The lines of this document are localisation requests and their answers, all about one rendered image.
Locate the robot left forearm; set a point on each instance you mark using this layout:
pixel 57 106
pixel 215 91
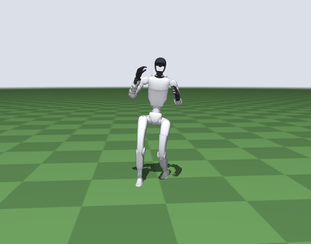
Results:
pixel 178 102

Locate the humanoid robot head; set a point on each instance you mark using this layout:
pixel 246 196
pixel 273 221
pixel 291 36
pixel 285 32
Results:
pixel 160 62

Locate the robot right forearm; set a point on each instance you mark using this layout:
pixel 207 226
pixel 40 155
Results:
pixel 134 87

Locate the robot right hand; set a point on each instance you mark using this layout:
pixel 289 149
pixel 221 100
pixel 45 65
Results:
pixel 139 73

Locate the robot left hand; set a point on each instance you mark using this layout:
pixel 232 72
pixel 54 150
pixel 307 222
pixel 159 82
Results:
pixel 176 94

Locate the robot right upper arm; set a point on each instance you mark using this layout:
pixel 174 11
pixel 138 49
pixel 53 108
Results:
pixel 143 81

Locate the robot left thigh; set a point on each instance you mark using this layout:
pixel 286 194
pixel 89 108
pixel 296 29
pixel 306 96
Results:
pixel 163 137

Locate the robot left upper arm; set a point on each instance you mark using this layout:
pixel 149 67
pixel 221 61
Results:
pixel 173 83

